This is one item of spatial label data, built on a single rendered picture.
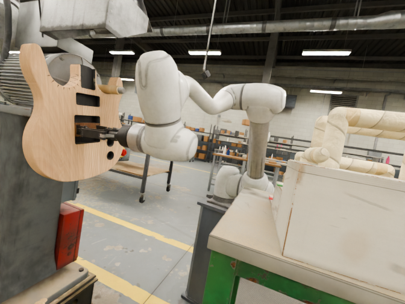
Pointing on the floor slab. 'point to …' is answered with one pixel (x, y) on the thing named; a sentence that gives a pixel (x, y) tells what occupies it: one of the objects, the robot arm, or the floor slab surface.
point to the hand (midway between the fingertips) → (89, 129)
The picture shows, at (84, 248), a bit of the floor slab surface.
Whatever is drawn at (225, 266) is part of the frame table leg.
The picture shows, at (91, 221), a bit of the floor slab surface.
